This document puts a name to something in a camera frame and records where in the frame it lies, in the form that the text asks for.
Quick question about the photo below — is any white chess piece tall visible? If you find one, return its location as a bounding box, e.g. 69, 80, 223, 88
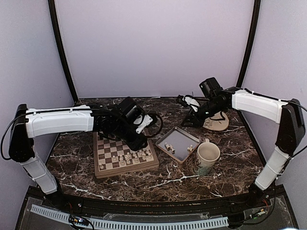
125, 152, 131, 165

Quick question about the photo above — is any beige decorated ceramic plate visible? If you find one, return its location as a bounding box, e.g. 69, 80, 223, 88
203, 112, 229, 131

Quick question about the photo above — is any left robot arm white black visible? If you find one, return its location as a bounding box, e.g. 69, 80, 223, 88
5, 104, 153, 209

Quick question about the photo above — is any ceramic mug shell print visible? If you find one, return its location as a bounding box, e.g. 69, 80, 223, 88
193, 139, 221, 176

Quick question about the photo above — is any wooden chess board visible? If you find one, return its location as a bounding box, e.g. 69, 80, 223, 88
93, 132, 159, 179

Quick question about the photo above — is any black front rail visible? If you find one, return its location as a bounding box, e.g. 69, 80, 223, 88
24, 184, 286, 216

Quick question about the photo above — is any white slotted cable duct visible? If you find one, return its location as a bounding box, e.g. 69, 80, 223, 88
30, 205, 229, 230

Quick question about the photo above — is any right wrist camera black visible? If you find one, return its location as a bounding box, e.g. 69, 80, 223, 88
199, 77, 223, 99

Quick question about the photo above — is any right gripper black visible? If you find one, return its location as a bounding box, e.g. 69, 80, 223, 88
181, 99, 225, 128

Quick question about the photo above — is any metal tray wood rim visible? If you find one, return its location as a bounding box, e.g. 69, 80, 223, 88
155, 126, 201, 163

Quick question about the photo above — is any left black frame post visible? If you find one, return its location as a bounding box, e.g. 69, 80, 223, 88
48, 0, 79, 103

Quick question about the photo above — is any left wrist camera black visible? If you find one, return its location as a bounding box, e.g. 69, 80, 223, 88
118, 97, 142, 122

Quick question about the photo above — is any white bishop chess piece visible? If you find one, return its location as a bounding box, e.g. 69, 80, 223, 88
119, 155, 126, 167

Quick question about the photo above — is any black frame post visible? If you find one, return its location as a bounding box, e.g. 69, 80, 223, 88
236, 0, 261, 88
48, 0, 79, 103

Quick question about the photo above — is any right black frame post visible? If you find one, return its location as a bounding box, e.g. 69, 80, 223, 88
236, 0, 261, 88

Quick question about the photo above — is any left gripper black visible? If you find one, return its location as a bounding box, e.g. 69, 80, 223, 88
112, 120, 147, 151

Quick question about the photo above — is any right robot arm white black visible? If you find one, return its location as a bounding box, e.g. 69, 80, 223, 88
177, 87, 306, 191

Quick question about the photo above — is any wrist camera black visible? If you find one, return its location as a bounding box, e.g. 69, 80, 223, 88
118, 97, 142, 122
199, 77, 223, 99

